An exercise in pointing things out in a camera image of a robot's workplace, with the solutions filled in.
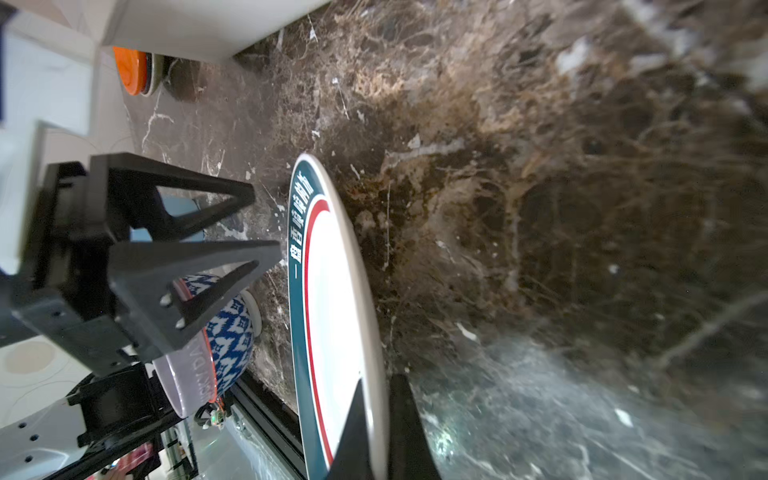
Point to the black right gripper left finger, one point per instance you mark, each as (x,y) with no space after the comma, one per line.
(352,460)

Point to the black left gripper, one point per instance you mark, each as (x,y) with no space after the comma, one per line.
(169,291)

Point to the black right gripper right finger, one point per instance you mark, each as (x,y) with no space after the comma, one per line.
(409,452)

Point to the orange sunburst patterned plate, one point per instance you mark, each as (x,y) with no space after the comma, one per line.
(334,332)

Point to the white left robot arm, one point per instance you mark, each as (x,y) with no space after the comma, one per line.
(100,420)

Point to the white plastic bin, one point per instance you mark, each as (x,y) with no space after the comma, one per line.
(204,31)

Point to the blue mug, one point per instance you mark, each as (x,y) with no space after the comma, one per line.
(175,207)

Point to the purple bowl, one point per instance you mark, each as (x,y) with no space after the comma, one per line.
(201,372)

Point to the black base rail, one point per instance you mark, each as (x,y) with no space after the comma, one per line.
(274,423)

